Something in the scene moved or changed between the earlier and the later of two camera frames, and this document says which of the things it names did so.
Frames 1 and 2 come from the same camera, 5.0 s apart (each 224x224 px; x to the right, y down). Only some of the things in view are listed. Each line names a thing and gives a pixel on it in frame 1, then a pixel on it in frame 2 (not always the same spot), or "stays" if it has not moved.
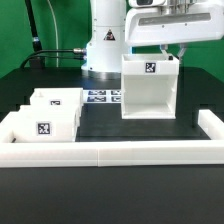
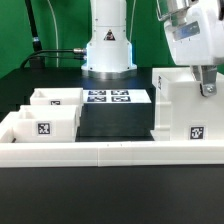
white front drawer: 44,123 stays
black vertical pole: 38,62 stays
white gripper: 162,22 to 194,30
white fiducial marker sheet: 101,96 stays
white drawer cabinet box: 149,86 to 180,111
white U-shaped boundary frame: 115,153 stays
